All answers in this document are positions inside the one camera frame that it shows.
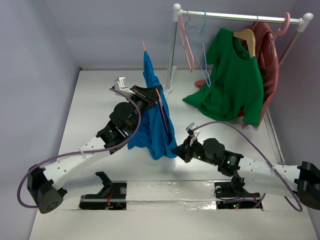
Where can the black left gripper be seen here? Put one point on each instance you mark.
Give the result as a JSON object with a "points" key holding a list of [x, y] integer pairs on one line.
{"points": [[149, 96]]}

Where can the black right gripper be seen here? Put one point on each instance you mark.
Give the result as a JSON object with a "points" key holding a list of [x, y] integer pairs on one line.
{"points": [[187, 150]]}

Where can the blue t-shirt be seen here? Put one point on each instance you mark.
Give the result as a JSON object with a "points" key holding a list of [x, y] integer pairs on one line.
{"points": [[152, 133]]}

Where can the pink wire hanger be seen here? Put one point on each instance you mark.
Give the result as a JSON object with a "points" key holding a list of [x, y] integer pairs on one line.
{"points": [[149, 76]]}

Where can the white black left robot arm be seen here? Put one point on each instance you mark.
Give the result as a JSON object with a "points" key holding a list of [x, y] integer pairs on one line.
{"points": [[46, 180]]}

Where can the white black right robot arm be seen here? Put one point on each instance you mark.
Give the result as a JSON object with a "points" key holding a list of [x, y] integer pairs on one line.
{"points": [[253, 176]]}

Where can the green t-shirt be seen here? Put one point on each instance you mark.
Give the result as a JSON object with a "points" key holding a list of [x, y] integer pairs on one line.
{"points": [[235, 83]]}

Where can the pink plastic hanger left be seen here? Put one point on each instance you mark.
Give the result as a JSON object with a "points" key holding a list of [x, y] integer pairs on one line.
{"points": [[186, 44]]}

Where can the pink plastic hanger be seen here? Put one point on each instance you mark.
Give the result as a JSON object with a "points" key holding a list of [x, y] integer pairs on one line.
{"points": [[283, 26], [186, 44]]}

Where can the wooden hanger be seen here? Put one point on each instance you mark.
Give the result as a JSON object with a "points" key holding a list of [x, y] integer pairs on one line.
{"points": [[248, 36]]}

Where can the salmon red t-shirt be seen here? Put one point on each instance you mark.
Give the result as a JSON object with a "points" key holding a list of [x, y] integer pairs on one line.
{"points": [[268, 67]]}

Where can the pink plastic hanger right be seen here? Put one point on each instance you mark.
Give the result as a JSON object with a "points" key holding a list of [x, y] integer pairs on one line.
{"points": [[283, 26]]}

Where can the white clothes rack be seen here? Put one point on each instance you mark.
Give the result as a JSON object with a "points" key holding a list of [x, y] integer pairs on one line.
{"points": [[178, 12]]}

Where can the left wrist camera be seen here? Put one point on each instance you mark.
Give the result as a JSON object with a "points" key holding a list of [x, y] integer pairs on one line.
{"points": [[120, 86]]}

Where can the light blue wire hanger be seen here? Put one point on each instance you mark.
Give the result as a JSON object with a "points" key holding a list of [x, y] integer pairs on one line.
{"points": [[203, 67]]}

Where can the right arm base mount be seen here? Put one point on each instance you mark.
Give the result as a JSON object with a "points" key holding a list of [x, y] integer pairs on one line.
{"points": [[231, 195]]}

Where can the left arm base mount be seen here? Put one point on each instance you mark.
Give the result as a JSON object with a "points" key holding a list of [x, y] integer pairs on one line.
{"points": [[112, 196]]}

